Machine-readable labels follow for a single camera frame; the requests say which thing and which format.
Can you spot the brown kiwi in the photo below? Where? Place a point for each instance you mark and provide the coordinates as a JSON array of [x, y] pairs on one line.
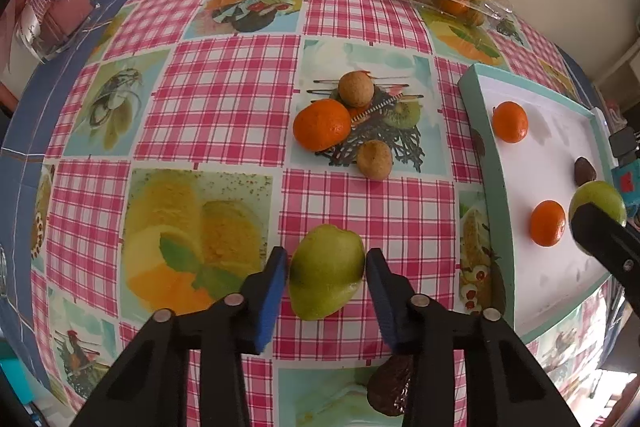
[[374, 160]]

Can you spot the white power strip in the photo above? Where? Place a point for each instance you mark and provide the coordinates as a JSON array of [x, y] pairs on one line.
[[599, 117]]

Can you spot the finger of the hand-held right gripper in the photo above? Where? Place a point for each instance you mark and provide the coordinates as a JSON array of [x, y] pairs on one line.
[[610, 247]]

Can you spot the brown longan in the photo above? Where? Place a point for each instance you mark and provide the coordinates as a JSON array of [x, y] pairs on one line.
[[355, 88]]

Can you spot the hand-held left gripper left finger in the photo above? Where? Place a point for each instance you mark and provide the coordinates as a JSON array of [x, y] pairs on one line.
[[267, 307]]

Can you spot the teal tin with red label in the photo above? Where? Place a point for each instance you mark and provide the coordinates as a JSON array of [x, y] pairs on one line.
[[631, 177]]

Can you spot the orange tangerine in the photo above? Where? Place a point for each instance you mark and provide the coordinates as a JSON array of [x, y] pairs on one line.
[[321, 125], [510, 122], [548, 223]]

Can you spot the square glass vase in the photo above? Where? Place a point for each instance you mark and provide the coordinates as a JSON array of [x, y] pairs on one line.
[[65, 17]]

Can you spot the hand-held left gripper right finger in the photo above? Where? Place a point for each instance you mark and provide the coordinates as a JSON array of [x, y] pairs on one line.
[[390, 307]]

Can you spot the black charger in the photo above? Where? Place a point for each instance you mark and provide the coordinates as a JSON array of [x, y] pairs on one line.
[[621, 143]]

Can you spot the round dark wrinkled date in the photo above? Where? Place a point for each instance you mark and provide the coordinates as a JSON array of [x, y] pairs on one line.
[[584, 169]]

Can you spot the teal plastic box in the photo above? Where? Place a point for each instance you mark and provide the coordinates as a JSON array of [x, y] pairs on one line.
[[15, 382]]

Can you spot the large dark wrinkled date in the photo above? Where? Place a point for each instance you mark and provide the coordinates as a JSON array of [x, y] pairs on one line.
[[387, 387]]

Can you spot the tangerine in clear container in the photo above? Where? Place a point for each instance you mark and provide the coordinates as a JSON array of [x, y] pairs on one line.
[[452, 5]]

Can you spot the teal cardboard tray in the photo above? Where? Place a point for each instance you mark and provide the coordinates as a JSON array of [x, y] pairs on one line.
[[530, 177]]

